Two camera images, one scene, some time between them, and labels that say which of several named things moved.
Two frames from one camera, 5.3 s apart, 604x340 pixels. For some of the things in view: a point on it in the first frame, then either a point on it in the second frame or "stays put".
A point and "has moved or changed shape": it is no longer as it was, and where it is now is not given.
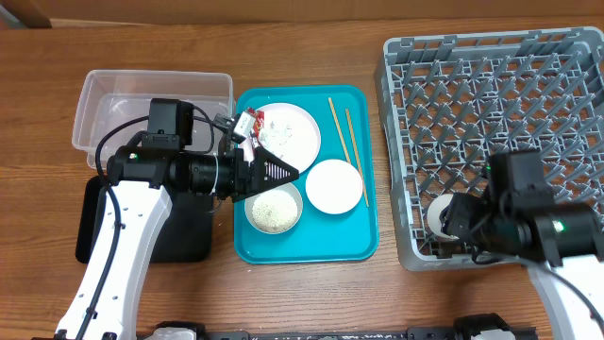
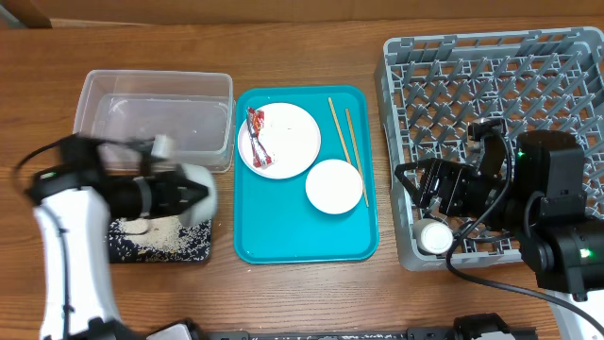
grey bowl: x=275 y=212 to x=203 y=211
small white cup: x=435 y=209 has moved or changed shape
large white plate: x=291 y=135 stays put
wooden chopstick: x=358 y=156 stays put
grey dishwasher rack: x=452 y=101 stays put
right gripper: x=459 y=222 to x=438 y=173
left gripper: x=260 y=180 to x=170 y=183
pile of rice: x=275 y=211 to x=159 y=239
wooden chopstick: x=340 y=129 stays put
